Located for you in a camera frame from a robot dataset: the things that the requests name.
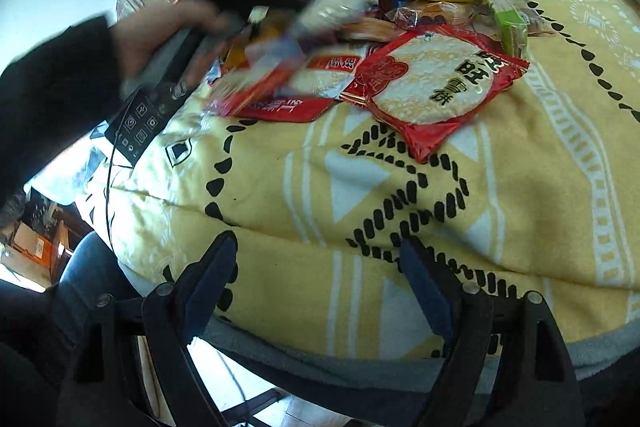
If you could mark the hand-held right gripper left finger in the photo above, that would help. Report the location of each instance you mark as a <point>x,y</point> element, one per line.
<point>210,287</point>

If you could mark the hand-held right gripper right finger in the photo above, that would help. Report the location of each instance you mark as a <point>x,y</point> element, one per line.
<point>427,292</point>

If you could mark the clear rice cracker packet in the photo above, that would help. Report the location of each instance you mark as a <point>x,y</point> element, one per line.
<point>330,7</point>

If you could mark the pile of mixed snack packets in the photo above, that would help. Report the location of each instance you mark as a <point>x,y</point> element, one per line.
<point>420,14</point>

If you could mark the person's left forearm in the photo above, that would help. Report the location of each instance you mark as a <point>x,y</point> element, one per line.
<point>50,97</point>

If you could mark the person's left hand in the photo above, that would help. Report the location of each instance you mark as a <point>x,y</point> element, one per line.
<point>160,24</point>

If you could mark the red rice cracker packet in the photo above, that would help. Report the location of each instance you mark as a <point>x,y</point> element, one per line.
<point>320,79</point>
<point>425,82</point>

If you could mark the person's leg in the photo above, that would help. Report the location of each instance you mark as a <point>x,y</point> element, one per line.
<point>85,267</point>

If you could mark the orange cardboard box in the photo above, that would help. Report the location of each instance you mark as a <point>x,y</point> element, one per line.
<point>32,247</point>

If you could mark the olive green snack packet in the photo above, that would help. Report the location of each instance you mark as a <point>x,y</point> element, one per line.
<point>510,32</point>

